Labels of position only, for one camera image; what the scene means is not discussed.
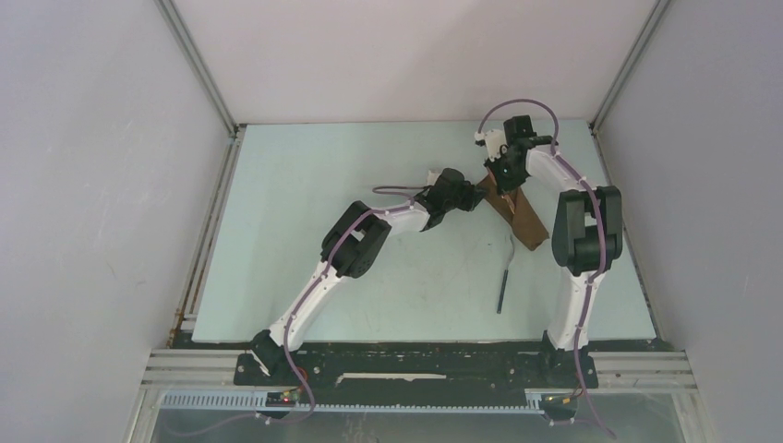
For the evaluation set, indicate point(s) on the right controller board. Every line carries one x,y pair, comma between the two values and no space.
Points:
559,401

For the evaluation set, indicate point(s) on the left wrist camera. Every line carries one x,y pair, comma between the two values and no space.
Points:
444,180

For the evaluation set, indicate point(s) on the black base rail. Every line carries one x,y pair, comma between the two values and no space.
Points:
423,373

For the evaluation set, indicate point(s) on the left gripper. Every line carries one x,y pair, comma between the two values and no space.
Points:
470,199

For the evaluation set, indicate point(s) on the left controller board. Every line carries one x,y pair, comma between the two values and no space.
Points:
280,399

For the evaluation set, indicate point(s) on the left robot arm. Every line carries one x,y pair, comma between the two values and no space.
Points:
348,251

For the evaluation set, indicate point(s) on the silver fork green handle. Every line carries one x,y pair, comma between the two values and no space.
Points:
505,274

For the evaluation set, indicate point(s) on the right aluminium frame post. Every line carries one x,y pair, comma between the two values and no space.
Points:
632,59

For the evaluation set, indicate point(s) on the left aluminium frame post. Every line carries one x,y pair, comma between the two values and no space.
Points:
174,20

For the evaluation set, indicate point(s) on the brown cloth napkin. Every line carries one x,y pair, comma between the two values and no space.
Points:
526,224

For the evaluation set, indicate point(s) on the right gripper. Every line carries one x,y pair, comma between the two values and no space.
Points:
505,185

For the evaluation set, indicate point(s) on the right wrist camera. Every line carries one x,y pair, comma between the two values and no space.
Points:
517,133

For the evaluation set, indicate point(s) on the white cable duct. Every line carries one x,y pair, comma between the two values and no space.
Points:
258,401

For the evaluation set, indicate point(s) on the aluminium frame post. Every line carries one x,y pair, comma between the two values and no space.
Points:
632,59
174,20

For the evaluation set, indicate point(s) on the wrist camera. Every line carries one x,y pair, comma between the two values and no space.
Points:
444,180
517,133

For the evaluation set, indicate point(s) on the controller board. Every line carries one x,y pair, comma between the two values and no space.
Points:
559,401
280,399

